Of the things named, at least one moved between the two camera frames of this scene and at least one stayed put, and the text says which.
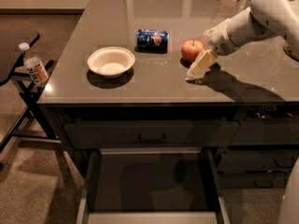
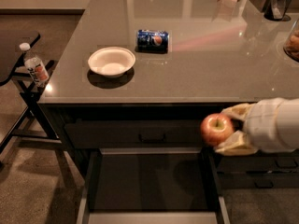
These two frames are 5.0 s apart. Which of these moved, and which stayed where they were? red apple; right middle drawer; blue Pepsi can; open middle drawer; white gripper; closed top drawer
Moved: red apple; white gripper
Stayed: open middle drawer; blue Pepsi can; closed top drawer; right middle drawer
